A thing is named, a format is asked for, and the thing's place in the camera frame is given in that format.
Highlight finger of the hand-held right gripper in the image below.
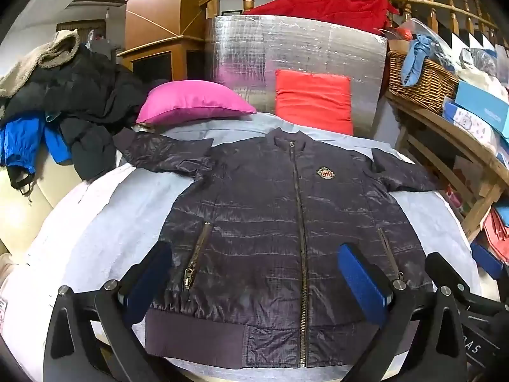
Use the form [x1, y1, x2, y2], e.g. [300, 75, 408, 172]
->
[470, 242, 509, 283]
[424, 252, 509, 315]

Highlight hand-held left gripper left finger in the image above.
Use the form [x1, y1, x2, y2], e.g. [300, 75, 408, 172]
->
[43, 241, 173, 382]

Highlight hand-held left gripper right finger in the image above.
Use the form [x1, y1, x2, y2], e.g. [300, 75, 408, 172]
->
[337, 243, 468, 382]

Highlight dark quilted zip jacket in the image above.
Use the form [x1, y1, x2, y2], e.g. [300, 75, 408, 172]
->
[112, 127, 440, 369]

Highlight grey blanket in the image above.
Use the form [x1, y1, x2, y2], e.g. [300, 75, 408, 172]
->
[24, 111, 484, 382]

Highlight white bed sheet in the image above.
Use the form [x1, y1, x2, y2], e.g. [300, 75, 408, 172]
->
[0, 159, 168, 382]

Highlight white patterned box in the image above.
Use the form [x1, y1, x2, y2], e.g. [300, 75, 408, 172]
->
[442, 101, 499, 154]

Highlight wooden side table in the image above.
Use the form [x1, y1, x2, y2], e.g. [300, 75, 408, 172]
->
[384, 91, 509, 243]

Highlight cream sofa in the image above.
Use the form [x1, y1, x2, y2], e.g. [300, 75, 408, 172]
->
[0, 143, 86, 255]

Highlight teal cardboard box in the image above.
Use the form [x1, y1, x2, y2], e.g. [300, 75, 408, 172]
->
[454, 80, 509, 136]

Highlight wicker basket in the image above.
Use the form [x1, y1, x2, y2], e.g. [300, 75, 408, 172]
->
[387, 50, 460, 116]

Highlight pink pillow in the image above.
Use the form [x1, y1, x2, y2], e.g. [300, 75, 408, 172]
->
[136, 80, 257, 126]

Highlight red cushion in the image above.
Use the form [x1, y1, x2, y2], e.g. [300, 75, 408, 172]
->
[274, 69, 354, 136]

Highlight blue jacket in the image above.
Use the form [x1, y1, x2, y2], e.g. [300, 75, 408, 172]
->
[0, 111, 74, 205]

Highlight patterned cloth in plastic bag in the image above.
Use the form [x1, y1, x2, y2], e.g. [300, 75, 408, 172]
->
[461, 47, 499, 78]

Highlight black puffer coat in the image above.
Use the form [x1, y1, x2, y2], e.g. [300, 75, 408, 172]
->
[2, 44, 148, 181]

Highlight light blue cloth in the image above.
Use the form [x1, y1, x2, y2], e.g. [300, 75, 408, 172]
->
[400, 34, 442, 88]

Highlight black white zigzag panel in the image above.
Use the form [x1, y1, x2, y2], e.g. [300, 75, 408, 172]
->
[451, 28, 509, 54]

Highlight beige fleece coat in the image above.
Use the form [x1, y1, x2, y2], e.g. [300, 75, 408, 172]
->
[0, 30, 82, 98]

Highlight silver foil insulation mat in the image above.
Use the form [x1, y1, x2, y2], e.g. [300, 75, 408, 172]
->
[205, 15, 388, 140]

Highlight red blanket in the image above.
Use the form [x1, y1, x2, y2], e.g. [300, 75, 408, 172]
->
[243, 0, 400, 36]

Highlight wooden cabinet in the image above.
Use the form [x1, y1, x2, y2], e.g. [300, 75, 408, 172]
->
[117, 0, 209, 84]

